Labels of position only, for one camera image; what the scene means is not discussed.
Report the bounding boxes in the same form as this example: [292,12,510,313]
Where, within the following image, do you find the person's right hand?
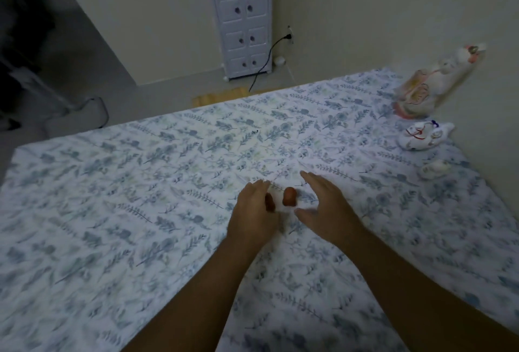
[294,170,366,246]

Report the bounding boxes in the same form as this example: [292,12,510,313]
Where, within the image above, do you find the person's left hand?
[226,179,281,248]

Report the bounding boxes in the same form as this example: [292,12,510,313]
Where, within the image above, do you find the person's right forearm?
[342,226,519,352]

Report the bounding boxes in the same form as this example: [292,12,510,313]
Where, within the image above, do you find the person's left forearm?
[121,236,280,352]

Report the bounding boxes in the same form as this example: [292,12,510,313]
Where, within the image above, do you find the white blue floral bed sheet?
[0,66,519,352]

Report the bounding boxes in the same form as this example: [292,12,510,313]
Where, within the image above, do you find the small white plush toy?
[419,159,453,180]

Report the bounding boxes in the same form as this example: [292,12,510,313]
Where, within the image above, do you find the white fox figure red marks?
[397,120,456,152]

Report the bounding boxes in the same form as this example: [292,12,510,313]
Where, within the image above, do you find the white cabinet with round holes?
[205,0,274,80]

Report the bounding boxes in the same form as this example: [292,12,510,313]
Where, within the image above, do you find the large white pink plush toy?
[392,43,487,120]

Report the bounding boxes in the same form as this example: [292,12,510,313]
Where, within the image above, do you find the dark clothing pile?
[0,0,56,132]

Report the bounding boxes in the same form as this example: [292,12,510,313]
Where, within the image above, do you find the black power cable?
[248,33,292,93]

